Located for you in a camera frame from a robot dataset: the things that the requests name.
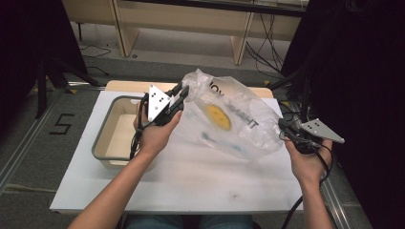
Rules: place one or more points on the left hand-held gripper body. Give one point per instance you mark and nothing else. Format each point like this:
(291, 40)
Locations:
(157, 101)

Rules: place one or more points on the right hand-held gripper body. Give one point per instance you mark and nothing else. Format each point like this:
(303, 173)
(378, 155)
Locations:
(321, 130)

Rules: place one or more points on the clear smiley plastic bag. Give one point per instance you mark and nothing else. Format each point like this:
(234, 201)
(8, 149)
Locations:
(242, 105)

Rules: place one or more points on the beige bin with grey rim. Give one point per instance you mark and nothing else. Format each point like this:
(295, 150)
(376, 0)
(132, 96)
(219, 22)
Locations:
(121, 140)

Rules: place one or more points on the person's left hand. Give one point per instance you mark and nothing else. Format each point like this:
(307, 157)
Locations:
(156, 136)

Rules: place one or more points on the person's right hand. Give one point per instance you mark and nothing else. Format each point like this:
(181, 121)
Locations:
(310, 168)

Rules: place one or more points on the light wooden table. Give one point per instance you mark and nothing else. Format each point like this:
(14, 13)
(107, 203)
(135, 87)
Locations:
(133, 86)

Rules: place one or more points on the black metal stand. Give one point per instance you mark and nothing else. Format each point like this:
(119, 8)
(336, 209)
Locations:
(41, 92)
(305, 95)

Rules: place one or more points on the black curtain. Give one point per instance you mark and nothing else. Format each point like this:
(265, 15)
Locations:
(366, 79)
(31, 38)

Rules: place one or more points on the light wooden desk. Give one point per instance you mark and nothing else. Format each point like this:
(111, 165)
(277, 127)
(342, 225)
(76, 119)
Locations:
(178, 19)

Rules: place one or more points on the white board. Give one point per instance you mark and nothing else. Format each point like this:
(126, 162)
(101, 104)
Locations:
(191, 184)

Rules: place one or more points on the person's blue jeans legs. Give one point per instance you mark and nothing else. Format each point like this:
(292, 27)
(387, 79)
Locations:
(159, 222)

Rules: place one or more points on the metal floor rail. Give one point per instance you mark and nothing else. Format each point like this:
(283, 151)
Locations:
(28, 140)
(337, 203)

